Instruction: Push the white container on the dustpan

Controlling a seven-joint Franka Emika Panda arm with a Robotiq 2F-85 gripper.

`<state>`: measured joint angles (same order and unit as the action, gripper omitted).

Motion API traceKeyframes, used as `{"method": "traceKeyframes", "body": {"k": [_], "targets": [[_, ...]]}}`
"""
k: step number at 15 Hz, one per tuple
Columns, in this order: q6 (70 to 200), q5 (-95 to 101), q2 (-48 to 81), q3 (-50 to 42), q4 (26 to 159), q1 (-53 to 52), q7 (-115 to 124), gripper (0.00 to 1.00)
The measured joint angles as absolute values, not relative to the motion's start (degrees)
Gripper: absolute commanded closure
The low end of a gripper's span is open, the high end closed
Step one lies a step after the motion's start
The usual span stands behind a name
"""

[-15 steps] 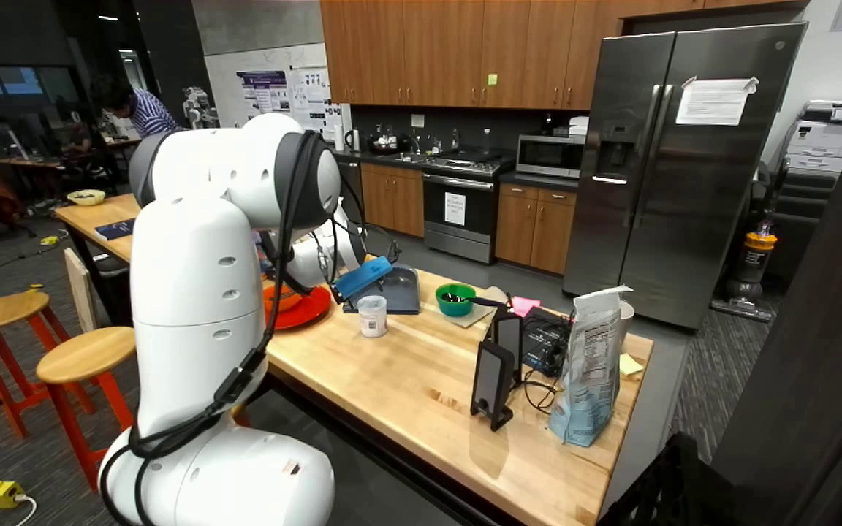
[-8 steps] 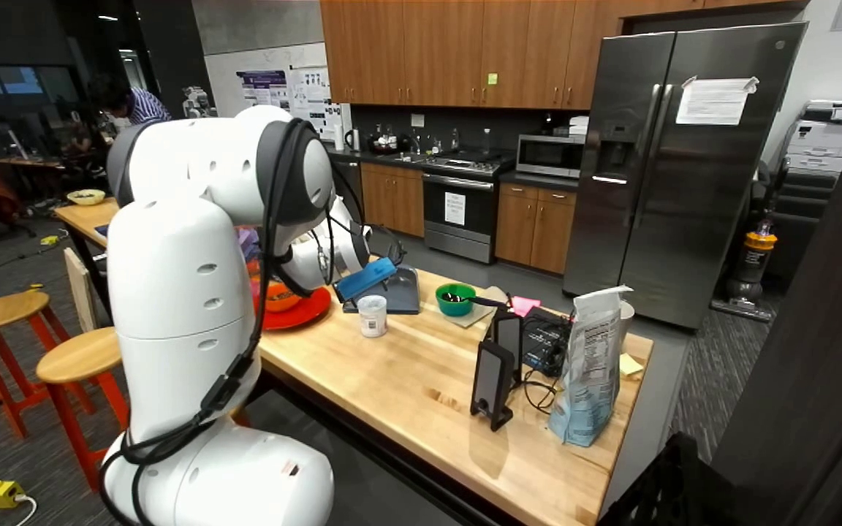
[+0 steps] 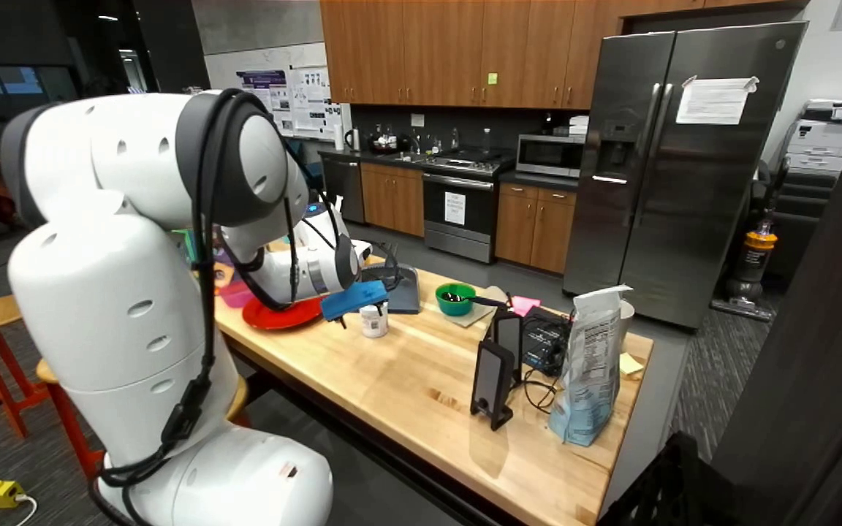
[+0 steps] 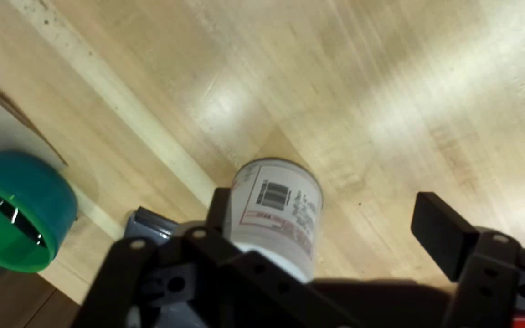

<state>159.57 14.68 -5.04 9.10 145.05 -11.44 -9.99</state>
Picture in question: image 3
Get dark foreground panel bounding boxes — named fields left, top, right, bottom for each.
left=709, top=67, right=842, bottom=526

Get orange grey vacuum cleaner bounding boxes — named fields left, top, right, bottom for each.
left=726, top=217, right=780, bottom=311

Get poster with purple header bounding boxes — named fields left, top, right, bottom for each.
left=233, top=67, right=291, bottom=118

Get grey office printer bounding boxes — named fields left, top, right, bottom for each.
left=780, top=97, right=842, bottom=184

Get black dishwasher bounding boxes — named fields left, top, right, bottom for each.
left=319, top=151, right=366, bottom=227

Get wooden wall cabinets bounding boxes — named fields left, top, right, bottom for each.
left=319, top=0, right=812, bottom=112

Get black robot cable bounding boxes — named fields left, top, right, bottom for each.
left=88, top=87, right=400, bottom=526

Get black tablet stand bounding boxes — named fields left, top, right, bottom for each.
left=467, top=306, right=527, bottom=433

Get silver blue paper bag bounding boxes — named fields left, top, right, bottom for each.
left=546, top=280, right=633, bottom=450

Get white printed poster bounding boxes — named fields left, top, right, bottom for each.
left=287, top=61, right=353, bottom=141

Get narrow wooden base cabinet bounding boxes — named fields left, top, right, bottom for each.
left=360, top=157, right=427, bottom=241

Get stainless steel fridge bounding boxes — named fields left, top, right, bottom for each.
left=560, top=20, right=810, bottom=334

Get silver microwave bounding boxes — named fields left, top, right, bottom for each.
left=511, top=131, right=587, bottom=181

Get pink sticky note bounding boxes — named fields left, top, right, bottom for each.
left=506, top=292, right=544, bottom=321

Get green bowl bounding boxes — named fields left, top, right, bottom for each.
left=432, top=280, right=480, bottom=318

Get red plate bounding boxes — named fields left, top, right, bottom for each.
left=240, top=295, right=328, bottom=337

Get black steel oven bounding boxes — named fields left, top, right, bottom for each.
left=420, top=157, right=503, bottom=267

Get thin black cable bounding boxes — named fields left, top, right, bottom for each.
left=519, top=369, right=565, bottom=417

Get black box device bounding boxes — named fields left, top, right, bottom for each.
left=519, top=305, right=574, bottom=381

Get pink plastic toy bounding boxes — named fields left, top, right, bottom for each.
left=217, top=277, right=258, bottom=312

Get blue cloth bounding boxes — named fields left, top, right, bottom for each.
left=319, top=277, right=391, bottom=325

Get white paper cup container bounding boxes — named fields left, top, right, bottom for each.
left=356, top=302, right=391, bottom=341

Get pale mat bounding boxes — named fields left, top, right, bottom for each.
left=432, top=284, right=515, bottom=334

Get white oven towel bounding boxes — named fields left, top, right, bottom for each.
left=440, top=191, right=467, bottom=227

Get white paper sheet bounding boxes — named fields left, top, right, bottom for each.
left=671, top=74, right=764, bottom=128

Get wide wooden base cabinet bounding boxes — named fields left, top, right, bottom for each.
left=492, top=179, right=579, bottom=277

